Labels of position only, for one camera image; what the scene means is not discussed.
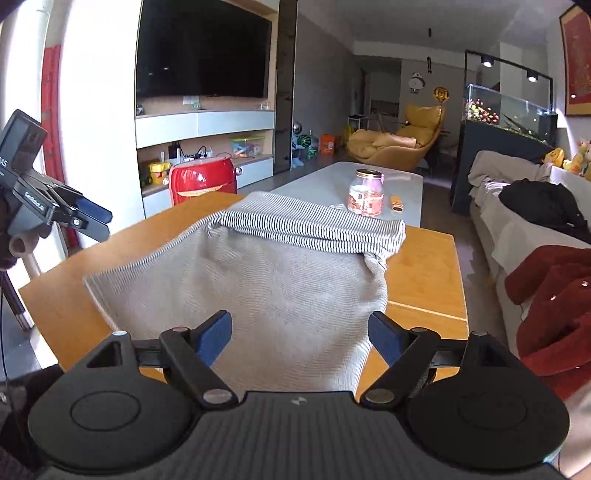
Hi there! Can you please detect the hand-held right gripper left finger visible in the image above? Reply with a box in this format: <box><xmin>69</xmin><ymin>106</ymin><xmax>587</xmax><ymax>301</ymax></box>
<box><xmin>86</xmin><ymin>310</ymin><xmax>238</xmax><ymax>408</ymax></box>

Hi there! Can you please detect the grey striped garment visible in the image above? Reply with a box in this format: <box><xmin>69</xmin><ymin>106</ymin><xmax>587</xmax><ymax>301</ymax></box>
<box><xmin>83</xmin><ymin>191</ymin><xmax>407</xmax><ymax>402</ymax></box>

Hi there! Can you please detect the beige blanket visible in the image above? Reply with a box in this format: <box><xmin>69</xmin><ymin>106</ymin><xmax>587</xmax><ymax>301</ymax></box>
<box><xmin>468</xmin><ymin>150</ymin><xmax>555</xmax><ymax>186</ymax></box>

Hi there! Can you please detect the dark aquarium cabinet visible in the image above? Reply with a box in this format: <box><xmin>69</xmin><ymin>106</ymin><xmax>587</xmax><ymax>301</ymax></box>
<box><xmin>451</xmin><ymin>121</ymin><xmax>557</xmax><ymax>217</ymax></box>

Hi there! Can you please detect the glass jar with gold lid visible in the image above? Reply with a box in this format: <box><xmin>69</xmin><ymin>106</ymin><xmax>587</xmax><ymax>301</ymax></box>
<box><xmin>347</xmin><ymin>169</ymin><xmax>385</xmax><ymax>217</ymax></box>

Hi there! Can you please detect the yellow toy truck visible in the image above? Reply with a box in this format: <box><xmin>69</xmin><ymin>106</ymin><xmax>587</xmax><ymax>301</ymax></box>
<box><xmin>147</xmin><ymin>161</ymin><xmax>172</xmax><ymax>186</ymax></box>

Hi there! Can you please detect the wooden table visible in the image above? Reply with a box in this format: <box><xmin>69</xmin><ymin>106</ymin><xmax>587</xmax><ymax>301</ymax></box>
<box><xmin>18</xmin><ymin>191</ymin><xmax>469</xmax><ymax>398</ymax></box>

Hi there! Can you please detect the yellow armchair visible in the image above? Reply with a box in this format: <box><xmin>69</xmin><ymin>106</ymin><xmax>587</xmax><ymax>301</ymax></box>
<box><xmin>346</xmin><ymin>102</ymin><xmax>446</xmax><ymax>169</ymax></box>

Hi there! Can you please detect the black television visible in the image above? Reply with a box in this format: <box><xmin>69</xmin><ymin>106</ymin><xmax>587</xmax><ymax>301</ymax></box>
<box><xmin>135</xmin><ymin>0</ymin><xmax>273</xmax><ymax>99</ymax></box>

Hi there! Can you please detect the clear box with green lid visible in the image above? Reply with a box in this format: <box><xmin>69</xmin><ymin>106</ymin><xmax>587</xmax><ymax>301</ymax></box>
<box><xmin>229</xmin><ymin>135</ymin><xmax>267</xmax><ymax>159</ymax></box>

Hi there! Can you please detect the glass aquarium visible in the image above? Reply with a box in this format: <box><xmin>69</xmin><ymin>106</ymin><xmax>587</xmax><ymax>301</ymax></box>
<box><xmin>464</xmin><ymin>50</ymin><xmax>558</xmax><ymax>139</ymax></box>

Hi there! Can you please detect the white tv shelf unit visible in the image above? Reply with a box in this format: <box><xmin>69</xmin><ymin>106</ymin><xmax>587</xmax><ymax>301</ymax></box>
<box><xmin>135</xmin><ymin>108</ymin><xmax>278</xmax><ymax>217</ymax></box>

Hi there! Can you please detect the white marble coffee table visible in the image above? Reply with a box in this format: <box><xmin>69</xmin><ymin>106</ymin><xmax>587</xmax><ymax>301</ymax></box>
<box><xmin>269</xmin><ymin>161</ymin><xmax>424</xmax><ymax>228</ymax></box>

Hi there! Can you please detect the grey sofa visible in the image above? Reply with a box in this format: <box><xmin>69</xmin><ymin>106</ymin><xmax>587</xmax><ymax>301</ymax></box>
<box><xmin>468</xmin><ymin>150</ymin><xmax>591</xmax><ymax>361</ymax></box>

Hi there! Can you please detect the black jacket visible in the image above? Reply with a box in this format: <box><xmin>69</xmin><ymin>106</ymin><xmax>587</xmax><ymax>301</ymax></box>
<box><xmin>499</xmin><ymin>179</ymin><xmax>591</xmax><ymax>243</ymax></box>

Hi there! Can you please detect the red fleece coat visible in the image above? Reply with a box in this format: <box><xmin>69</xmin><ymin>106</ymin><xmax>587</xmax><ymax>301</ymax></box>
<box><xmin>504</xmin><ymin>244</ymin><xmax>591</xmax><ymax>402</ymax></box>

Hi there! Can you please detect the red framed wall picture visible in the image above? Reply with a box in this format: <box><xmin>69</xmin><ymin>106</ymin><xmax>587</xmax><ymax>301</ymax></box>
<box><xmin>558</xmin><ymin>4</ymin><xmax>591</xmax><ymax>116</ymax></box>

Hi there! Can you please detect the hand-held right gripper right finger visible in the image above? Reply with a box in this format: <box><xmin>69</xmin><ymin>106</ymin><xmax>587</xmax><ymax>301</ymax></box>
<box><xmin>358</xmin><ymin>310</ymin><xmax>515</xmax><ymax>409</ymax></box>

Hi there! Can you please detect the red hanging banner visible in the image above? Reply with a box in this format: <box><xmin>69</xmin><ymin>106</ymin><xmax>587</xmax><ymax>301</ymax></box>
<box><xmin>41</xmin><ymin>45</ymin><xmax>78</xmax><ymax>248</ymax></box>

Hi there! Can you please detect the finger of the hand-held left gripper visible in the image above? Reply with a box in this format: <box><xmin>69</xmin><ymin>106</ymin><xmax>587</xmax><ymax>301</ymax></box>
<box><xmin>46</xmin><ymin>181</ymin><xmax>114</xmax><ymax>224</ymax></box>
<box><xmin>52</xmin><ymin>209</ymin><xmax>112</xmax><ymax>242</ymax></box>

